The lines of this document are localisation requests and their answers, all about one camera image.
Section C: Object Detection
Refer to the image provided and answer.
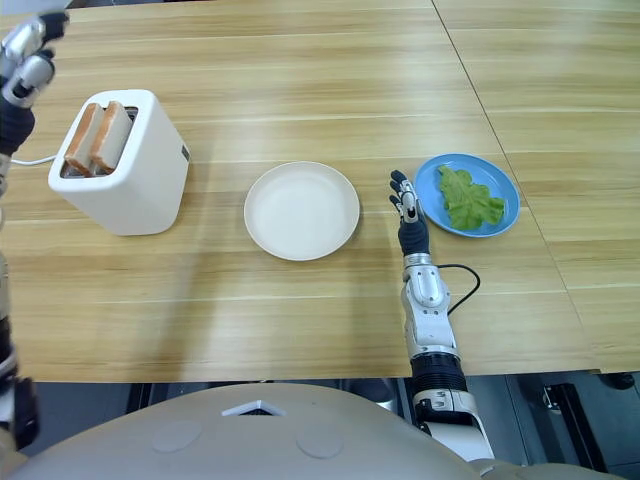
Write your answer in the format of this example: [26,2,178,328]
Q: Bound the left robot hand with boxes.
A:
[0,11,70,157]

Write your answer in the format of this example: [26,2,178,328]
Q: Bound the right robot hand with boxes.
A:
[388,169,432,259]

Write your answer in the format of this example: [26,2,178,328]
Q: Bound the green lettuce leaf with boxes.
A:
[437,165,507,232]

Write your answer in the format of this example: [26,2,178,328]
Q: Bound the bread slice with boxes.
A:
[89,100,134,174]
[63,102,106,177]

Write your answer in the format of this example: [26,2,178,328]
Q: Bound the blue plate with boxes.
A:
[413,152,521,238]

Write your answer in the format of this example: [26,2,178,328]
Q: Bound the cream plate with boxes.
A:
[243,160,361,262]

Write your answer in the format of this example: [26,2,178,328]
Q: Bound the cream toaster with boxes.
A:
[47,89,191,237]

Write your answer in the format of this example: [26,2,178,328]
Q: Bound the robot body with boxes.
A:
[9,382,484,480]

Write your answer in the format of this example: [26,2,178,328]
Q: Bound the white cord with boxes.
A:
[9,154,57,167]

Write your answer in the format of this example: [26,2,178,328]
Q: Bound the black cable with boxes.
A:
[434,263,482,317]

